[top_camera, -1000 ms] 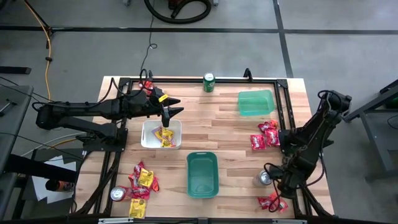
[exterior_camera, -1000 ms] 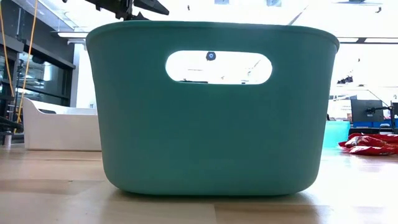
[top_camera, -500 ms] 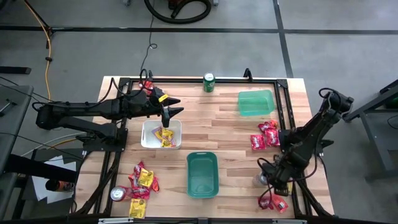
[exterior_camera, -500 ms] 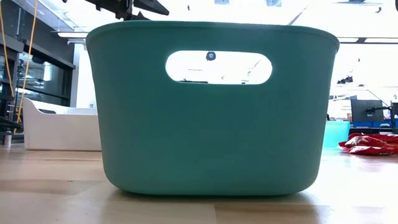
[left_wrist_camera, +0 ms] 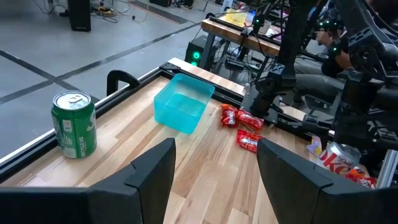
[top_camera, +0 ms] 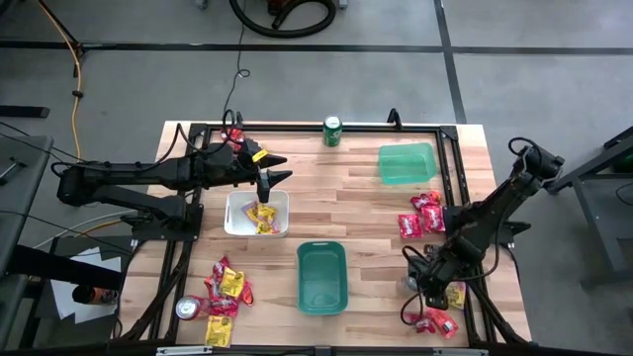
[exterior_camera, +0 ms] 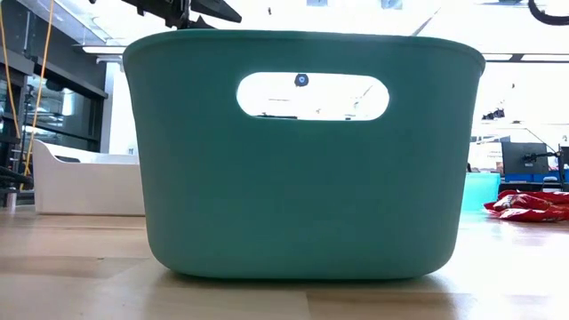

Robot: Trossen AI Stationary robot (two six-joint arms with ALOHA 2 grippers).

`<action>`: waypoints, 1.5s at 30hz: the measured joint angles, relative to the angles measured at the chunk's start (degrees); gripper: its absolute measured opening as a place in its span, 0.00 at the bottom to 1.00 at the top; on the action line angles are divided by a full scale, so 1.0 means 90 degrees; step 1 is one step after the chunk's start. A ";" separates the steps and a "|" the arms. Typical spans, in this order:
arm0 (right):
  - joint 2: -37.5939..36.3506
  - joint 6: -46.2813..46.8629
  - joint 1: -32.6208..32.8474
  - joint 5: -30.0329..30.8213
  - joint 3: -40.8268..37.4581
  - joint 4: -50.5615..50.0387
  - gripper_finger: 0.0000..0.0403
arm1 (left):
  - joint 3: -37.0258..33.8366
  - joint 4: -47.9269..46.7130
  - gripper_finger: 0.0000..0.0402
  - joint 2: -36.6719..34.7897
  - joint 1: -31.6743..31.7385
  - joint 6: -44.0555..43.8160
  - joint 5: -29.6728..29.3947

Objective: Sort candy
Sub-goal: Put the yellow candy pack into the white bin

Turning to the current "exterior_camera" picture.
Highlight blue storage box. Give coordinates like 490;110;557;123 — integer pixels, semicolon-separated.
504;172;569;184

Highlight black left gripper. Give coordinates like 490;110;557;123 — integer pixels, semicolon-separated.
119;0;244;30

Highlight light translucent teal bin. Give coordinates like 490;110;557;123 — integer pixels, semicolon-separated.
461;172;502;212

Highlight dark teal plastic bin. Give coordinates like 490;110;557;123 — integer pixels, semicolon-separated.
122;28;486;281

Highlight black glass cabinet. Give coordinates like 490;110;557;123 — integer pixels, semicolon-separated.
0;0;109;155

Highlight white plastic bin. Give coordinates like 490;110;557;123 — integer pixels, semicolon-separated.
31;139;147;217

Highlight black aluminium table frame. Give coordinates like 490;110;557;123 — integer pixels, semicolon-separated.
0;166;35;210

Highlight black computer monitor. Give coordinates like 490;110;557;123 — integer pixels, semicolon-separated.
501;141;550;176

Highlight yellow cable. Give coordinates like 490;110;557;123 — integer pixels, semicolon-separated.
0;0;55;179

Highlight red Skittles candy pack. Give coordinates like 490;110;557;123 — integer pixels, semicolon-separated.
483;194;541;212
497;189;569;206
496;206;569;223

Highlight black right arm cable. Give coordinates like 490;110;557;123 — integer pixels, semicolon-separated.
527;0;569;27

